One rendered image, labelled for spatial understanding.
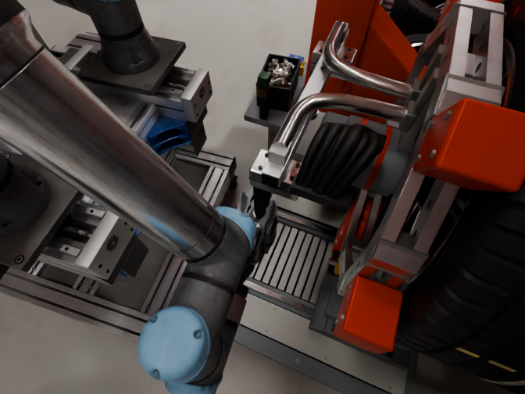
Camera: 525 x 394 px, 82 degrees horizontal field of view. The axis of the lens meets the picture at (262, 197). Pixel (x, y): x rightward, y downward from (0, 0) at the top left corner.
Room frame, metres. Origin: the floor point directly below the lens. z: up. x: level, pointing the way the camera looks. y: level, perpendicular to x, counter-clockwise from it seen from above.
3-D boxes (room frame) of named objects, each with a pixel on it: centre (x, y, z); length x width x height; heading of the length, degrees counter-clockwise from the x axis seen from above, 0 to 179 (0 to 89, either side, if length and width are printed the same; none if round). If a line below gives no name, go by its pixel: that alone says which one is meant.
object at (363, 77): (0.51, -0.21, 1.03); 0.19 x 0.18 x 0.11; 67
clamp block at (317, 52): (0.61, -0.16, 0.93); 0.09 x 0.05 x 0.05; 67
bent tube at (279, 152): (0.33, -0.13, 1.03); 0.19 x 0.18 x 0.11; 67
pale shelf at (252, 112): (1.09, -0.08, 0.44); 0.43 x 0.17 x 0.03; 157
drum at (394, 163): (0.40, -0.22, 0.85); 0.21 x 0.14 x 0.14; 67
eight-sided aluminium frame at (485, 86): (0.37, -0.28, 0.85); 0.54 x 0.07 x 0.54; 157
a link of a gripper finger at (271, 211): (0.27, -0.02, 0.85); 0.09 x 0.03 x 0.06; 154
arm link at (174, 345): (0.04, 0.09, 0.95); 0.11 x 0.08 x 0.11; 162
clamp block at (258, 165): (0.30, -0.03, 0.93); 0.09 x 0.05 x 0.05; 67
